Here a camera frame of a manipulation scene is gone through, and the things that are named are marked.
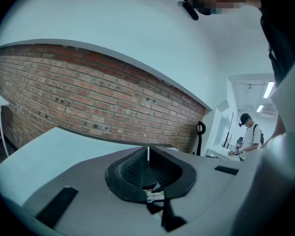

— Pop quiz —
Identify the white desk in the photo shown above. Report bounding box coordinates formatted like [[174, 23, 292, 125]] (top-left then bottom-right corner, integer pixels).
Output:
[[205, 147, 240, 162]]

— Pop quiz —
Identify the light blue tablecloth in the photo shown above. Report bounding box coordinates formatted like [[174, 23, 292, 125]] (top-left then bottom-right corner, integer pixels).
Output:
[[0, 126, 180, 206]]

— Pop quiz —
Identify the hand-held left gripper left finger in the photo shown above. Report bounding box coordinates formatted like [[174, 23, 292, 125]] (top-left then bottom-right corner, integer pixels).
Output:
[[23, 146, 163, 236]]

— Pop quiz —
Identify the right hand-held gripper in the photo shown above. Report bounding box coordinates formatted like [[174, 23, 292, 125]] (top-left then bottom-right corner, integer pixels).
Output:
[[231, 54, 295, 236]]

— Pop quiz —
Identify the black upright stand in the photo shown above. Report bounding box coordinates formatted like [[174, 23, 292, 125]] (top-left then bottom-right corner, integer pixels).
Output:
[[193, 120, 207, 156]]

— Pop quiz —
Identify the person's right forearm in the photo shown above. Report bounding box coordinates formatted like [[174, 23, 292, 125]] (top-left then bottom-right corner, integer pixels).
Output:
[[263, 113, 287, 146]]

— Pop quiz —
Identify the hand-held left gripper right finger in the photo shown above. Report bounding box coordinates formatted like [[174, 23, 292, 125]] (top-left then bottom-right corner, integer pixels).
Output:
[[149, 146, 241, 236]]

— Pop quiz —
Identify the person's black shirt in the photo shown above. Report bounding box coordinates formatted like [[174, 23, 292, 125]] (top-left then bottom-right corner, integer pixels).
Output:
[[254, 0, 295, 83]]

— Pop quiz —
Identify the head-worn camera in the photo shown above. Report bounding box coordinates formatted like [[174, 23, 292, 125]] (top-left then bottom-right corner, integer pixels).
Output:
[[177, 0, 200, 21]]

